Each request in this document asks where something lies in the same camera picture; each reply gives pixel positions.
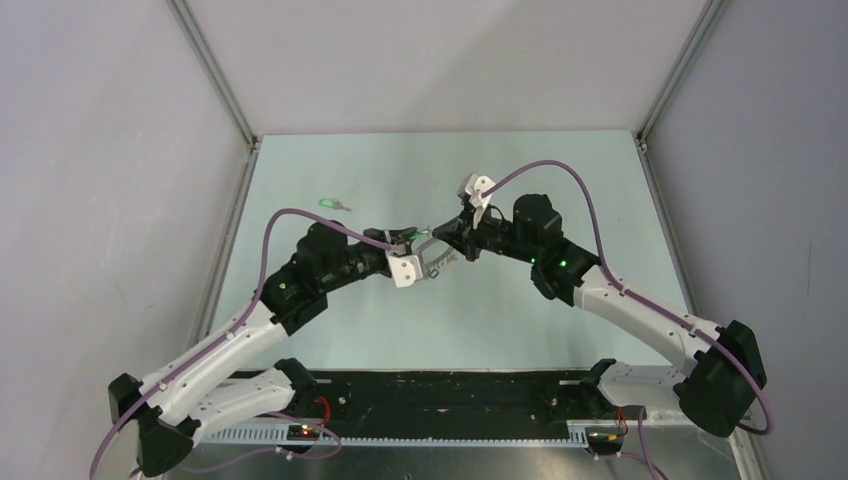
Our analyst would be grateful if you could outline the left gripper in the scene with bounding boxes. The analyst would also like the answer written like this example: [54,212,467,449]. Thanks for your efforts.
[320,227,418,293]

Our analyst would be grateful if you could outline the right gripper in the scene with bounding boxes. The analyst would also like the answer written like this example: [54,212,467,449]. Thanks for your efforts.
[433,203,539,265]

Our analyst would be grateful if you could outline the large metal keyring disc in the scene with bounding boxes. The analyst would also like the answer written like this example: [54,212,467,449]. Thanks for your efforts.
[413,237,459,280]

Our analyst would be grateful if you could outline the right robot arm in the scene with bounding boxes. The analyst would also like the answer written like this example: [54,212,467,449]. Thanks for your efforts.
[433,194,767,437]

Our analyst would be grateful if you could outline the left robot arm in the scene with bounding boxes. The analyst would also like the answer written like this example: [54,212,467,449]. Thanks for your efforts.
[108,219,423,477]

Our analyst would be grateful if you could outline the loose green tagged key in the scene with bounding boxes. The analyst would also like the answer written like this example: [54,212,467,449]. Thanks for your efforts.
[318,198,351,212]

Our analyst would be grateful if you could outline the left control board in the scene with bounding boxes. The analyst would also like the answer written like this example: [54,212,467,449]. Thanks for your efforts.
[286,424,322,442]

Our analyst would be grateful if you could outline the control board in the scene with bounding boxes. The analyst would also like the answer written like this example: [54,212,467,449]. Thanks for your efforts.
[587,431,627,445]
[286,424,322,442]

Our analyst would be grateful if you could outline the right control board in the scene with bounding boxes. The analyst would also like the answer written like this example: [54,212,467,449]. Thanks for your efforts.
[587,431,627,445]

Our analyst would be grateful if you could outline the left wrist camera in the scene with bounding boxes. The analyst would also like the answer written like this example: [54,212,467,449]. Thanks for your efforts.
[386,252,424,288]

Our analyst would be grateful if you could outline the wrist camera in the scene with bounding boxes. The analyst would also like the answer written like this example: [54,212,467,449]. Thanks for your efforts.
[458,172,497,230]
[386,252,424,288]

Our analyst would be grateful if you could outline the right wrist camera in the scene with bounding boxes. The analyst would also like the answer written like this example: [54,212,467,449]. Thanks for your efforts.
[458,172,497,230]

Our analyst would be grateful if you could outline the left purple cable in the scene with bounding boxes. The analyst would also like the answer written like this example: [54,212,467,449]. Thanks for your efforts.
[89,208,399,480]

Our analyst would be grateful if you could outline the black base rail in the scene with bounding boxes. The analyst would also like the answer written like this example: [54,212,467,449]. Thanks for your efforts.
[218,368,670,442]

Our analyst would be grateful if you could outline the left aluminium frame post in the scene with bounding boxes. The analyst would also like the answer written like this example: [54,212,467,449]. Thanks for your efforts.
[166,0,258,152]

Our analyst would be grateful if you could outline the aluminium frame post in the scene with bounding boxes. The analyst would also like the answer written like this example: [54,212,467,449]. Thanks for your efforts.
[634,0,730,153]
[166,0,258,152]

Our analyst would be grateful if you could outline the right aluminium frame post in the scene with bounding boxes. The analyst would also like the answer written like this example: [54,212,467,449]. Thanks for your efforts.
[634,0,730,153]

